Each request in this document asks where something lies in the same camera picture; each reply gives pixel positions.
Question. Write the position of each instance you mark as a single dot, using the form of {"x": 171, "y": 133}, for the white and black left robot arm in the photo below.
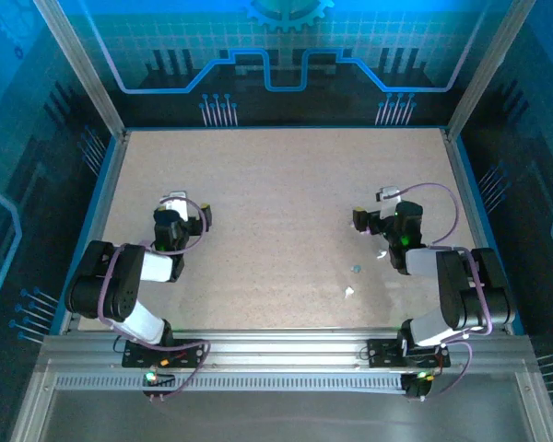
{"x": 124, "y": 276}

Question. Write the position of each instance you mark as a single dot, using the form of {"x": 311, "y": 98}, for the grey metal front shelf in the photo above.
{"x": 281, "y": 414}

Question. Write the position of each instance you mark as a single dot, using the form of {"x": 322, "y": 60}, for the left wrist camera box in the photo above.
{"x": 177, "y": 205}

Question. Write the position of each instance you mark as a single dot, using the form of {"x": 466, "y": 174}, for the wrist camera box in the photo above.
{"x": 389, "y": 192}
{"x": 177, "y": 205}

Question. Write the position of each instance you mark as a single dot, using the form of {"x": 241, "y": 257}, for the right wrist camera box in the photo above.
{"x": 389, "y": 192}

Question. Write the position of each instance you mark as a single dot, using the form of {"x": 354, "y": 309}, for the aluminium side rail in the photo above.
{"x": 464, "y": 184}
{"x": 99, "y": 230}

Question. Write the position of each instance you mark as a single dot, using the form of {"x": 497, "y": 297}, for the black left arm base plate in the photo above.
{"x": 193, "y": 352}

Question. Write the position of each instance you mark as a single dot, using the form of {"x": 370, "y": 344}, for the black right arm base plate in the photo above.
{"x": 380, "y": 353}

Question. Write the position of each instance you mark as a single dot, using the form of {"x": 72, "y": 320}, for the aluminium front rail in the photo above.
{"x": 285, "y": 350}

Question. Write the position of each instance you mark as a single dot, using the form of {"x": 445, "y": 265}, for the aluminium frame post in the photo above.
{"x": 487, "y": 69}
{"x": 85, "y": 69}

